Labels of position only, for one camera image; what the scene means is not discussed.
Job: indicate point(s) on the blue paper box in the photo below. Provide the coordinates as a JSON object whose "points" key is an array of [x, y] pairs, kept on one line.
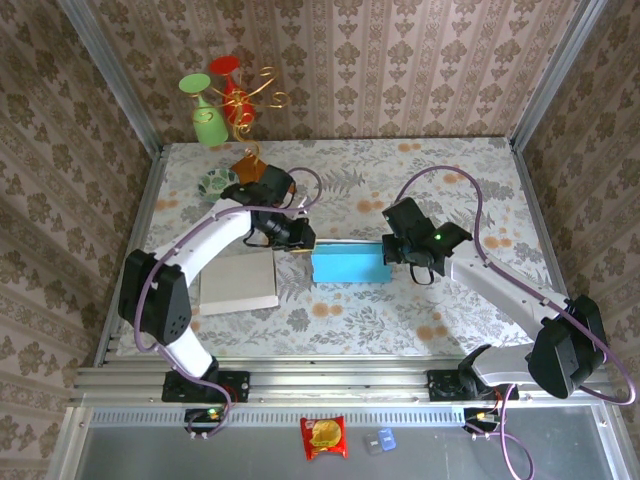
{"points": [[350, 265]]}

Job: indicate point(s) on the white paper box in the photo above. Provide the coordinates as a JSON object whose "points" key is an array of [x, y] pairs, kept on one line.
{"points": [[240, 285]]}

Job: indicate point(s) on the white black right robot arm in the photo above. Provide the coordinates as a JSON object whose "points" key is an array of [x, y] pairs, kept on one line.
{"points": [[565, 350]]}

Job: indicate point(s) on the black connector box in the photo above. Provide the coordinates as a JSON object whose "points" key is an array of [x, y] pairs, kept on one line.
{"points": [[472, 416], [200, 417]]}

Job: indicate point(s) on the brown wooden board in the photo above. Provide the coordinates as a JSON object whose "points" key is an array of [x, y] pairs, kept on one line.
{"points": [[247, 170]]}

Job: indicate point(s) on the green patterned bowl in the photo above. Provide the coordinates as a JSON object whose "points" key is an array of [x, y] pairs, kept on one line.
{"points": [[215, 182]]}

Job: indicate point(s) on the green wine glass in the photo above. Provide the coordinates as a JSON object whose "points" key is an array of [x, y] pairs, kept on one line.
{"points": [[210, 127]]}

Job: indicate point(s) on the floral tablecloth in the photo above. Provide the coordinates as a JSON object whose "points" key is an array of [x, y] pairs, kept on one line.
{"points": [[350, 330]]}

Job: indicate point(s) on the red wine glass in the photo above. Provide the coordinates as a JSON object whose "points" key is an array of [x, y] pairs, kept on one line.
{"points": [[232, 100]]}

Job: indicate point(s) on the small blue card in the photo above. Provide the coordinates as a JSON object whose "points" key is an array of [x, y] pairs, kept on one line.
{"points": [[386, 438]]}

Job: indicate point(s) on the small grey card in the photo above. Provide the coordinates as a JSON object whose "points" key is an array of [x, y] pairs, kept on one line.
{"points": [[372, 444]]}

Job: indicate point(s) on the red snack packet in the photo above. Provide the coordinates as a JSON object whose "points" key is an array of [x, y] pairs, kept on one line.
{"points": [[323, 437]]}

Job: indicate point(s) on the grey metal panel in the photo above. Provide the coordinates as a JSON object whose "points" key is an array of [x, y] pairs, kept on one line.
{"points": [[200, 460]]}

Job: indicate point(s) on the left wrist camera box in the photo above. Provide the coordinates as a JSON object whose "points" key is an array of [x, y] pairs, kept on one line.
{"points": [[301, 205]]}

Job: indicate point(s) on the aluminium table side rail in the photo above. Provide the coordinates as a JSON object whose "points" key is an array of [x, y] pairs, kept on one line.
{"points": [[145, 200], [533, 200]]}

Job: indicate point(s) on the aluminium mounting rail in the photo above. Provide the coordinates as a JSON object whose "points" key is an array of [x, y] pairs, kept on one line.
{"points": [[340, 385]]}

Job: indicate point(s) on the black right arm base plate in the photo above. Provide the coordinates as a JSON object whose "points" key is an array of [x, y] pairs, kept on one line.
{"points": [[442, 387]]}

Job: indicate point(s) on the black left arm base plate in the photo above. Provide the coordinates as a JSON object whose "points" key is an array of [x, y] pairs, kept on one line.
{"points": [[235, 387]]}

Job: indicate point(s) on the aluminium frame post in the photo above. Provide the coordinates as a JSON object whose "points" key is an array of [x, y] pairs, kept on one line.
{"points": [[556, 75], [111, 75]]}

